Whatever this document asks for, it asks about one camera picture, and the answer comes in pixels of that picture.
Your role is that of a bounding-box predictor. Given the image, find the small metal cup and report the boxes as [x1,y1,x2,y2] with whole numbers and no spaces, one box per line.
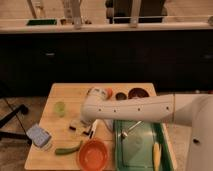
[115,92,127,100]

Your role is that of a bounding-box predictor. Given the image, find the grey folded cloth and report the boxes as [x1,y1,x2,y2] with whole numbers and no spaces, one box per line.
[104,119,114,132]

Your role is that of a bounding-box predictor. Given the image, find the orange plastic bowl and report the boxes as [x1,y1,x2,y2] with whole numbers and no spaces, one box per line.
[77,138,108,171]

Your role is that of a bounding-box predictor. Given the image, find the black chair base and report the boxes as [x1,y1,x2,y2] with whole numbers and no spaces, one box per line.
[0,105,32,145]

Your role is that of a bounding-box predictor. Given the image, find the orange fruit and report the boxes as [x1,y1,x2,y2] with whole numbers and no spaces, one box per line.
[107,88,113,99]

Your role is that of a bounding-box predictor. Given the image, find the dark red bowl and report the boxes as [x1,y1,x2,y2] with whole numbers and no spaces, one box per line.
[128,88,149,99]

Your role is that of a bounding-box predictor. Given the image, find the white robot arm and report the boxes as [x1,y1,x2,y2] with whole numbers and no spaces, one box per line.
[80,87,213,171]

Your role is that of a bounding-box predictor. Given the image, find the yellow corn cob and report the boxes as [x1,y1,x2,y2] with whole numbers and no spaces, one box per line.
[153,142,161,171]

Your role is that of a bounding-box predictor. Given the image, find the green cucumber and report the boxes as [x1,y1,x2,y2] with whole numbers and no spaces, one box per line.
[54,141,83,155]

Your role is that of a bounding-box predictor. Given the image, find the green plastic tray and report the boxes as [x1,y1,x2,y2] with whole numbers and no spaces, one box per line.
[114,121,175,171]

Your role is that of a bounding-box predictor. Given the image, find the black whiteboard eraser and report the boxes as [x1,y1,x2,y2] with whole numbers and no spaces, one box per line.
[69,125,91,136]

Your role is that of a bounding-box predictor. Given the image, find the green plastic cup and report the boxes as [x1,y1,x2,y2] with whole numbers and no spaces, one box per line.
[54,101,65,117]

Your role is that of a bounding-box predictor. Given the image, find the blue sponge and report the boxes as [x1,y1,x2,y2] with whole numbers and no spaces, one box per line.
[26,124,51,148]

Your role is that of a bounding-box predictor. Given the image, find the green tray on counter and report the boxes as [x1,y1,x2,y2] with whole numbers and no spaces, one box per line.
[26,19,57,26]

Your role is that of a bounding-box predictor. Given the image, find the metal spoon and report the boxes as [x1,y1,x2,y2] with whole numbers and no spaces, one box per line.
[121,121,142,139]

